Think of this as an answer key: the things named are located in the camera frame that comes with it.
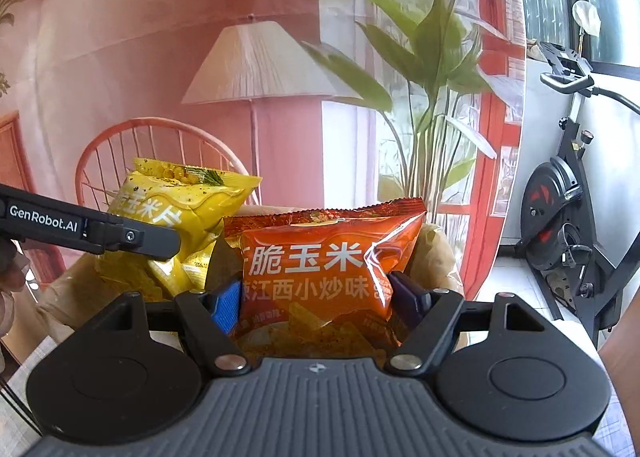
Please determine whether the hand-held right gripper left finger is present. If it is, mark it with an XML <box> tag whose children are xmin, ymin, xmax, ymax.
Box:
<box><xmin>121</xmin><ymin>278</ymin><xmax>254</xmax><ymax>374</ymax></box>

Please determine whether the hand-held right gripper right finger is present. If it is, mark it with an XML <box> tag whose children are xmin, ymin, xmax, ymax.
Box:
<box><xmin>384</xmin><ymin>271</ymin><xmax>522</xmax><ymax>372</ymax></box>

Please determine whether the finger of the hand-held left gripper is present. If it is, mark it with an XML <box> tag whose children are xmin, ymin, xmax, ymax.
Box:
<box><xmin>82</xmin><ymin>217</ymin><xmax>182</xmax><ymax>261</ymax></box>

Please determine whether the cardboard box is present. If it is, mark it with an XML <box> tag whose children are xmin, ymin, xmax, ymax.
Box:
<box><xmin>37</xmin><ymin>204</ymin><xmax>467</xmax><ymax>340</ymax></box>

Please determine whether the yellow snack bag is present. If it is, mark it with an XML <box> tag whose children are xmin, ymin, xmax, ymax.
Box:
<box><xmin>97</xmin><ymin>157</ymin><xmax>263</xmax><ymax>300</ymax></box>

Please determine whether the orange snack bag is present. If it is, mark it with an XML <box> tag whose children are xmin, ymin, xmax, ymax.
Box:
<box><xmin>222</xmin><ymin>197</ymin><xmax>428</xmax><ymax>364</ymax></box>

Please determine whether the black exercise bike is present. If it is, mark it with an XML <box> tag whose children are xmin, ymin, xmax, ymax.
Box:
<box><xmin>514</xmin><ymin>40</ymin><xmax>640</xmax><ymax>334</ymax></box>

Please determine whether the potted plant in pink pot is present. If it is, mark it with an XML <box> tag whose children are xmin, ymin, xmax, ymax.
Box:
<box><xmin>0</xmin><ymin>0</ymin><xmax>526</xmax><ymax>333</ymax></box>

